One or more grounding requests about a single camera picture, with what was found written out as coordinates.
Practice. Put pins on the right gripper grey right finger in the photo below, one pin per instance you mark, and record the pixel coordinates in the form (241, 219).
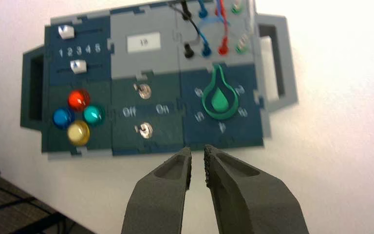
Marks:
(251, 200)

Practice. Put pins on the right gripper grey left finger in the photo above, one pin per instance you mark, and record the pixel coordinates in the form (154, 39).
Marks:
(161, 200)

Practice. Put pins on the green teardrop rotary knob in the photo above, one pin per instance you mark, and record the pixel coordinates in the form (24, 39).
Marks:
(220, 101)

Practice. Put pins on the yellow dome button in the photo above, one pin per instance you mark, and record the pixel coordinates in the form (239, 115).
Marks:
(78, 133)

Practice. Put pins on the teal dome button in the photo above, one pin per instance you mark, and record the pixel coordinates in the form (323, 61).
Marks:
(94, 115)

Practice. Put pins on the blue grey task board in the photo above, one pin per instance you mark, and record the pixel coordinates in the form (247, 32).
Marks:
(167, 84)

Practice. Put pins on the blue dome button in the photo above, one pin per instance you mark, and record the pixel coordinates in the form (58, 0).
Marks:
(63, 118)

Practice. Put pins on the red dome button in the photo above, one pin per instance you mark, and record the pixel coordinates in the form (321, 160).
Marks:
(79, 100)

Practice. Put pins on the white slider knob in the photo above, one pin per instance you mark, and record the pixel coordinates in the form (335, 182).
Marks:
(78, 67)
(66, 32)

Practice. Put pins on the white number label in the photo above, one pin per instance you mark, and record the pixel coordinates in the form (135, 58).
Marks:
(143, 42)

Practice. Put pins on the metal toggle switch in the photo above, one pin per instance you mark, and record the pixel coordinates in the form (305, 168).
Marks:
(145, 130)
(143, 91)

